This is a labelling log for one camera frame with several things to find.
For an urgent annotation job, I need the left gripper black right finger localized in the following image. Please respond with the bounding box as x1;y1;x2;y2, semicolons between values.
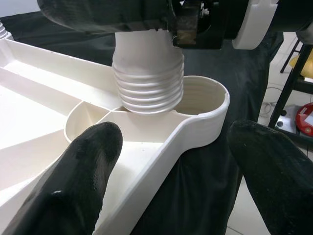
226;119;313;235

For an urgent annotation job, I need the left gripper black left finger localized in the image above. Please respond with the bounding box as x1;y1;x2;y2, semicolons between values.
9;121;123;235

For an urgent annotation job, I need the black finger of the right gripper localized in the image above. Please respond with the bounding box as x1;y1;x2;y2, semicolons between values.
36;0;178;34

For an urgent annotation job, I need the white plastic table top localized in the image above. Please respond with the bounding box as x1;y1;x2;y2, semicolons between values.
0;36;232;235

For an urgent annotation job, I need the black table cloth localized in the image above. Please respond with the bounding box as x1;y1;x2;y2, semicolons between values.
0;9;284;235

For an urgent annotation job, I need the red round object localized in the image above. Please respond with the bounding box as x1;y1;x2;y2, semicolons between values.
294;102;313;137

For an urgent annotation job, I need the yellow object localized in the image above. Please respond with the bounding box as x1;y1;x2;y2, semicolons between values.
290;53;313;83

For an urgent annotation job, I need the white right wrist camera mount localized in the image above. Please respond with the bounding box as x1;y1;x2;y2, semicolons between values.
231;0;278;51

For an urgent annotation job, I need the white floor cable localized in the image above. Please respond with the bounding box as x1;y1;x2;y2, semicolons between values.
260;87;284;118

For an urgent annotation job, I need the black metal stand frame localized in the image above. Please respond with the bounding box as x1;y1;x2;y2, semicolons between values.
268;36;313;145

